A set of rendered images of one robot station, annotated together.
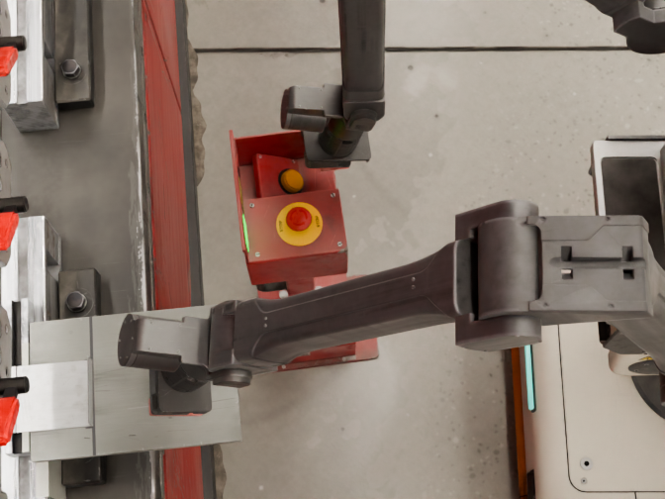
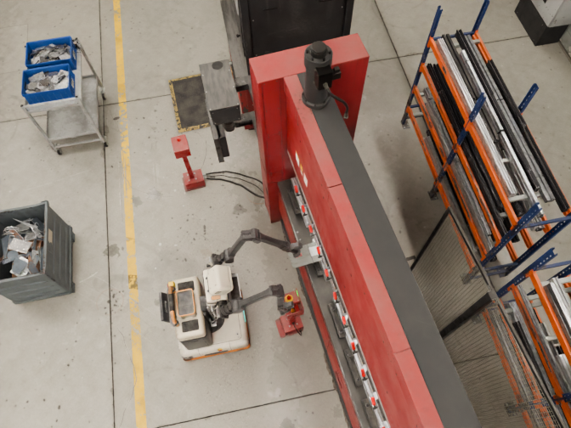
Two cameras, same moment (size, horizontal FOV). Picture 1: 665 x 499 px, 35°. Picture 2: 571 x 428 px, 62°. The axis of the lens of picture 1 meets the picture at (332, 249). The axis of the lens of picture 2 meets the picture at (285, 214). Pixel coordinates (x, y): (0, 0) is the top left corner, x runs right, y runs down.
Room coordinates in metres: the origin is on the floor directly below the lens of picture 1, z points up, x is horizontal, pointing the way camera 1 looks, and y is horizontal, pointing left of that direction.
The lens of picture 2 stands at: (1.79, -0.19, 4.90)
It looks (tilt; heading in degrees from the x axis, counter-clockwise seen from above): 63 degrees down; 169
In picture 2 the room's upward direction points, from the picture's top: 2 degrees counter-clockwise
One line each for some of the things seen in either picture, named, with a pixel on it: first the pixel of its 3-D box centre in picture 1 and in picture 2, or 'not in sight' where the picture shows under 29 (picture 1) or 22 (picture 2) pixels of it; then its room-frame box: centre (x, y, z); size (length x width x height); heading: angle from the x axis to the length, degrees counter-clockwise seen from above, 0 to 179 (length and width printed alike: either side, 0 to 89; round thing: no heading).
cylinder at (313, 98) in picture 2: not in sight; (325, 81); (-0.26, 0.49, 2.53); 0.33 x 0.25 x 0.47; 4
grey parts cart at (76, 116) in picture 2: not in sight; (67, 99); (-2.48, -1.95, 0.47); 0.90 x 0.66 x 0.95; 179
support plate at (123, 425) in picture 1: (134, 381); (304, 255); (0.29, 0.26, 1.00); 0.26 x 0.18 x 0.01; 94
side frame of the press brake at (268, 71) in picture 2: not in sight; (305, 147); (-0.71, 0.51, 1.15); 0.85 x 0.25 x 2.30; 94
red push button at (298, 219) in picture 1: (299, 221); not in sight; (0.58, 0.05, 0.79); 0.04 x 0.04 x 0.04
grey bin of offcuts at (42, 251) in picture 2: not in sight; (32, 255); (-0.59, -2.39, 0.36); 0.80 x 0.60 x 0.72; 179
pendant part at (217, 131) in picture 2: not in sight; (218, 130); (-0.89, -0.26, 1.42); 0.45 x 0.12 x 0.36; 1
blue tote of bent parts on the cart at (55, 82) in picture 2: not in sight; (48, 84); (-2.31, -1.97, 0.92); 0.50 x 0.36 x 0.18; 89
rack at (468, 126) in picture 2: not in sight; (474, 149); (-0.48, 2.21, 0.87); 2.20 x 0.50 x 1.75; 179
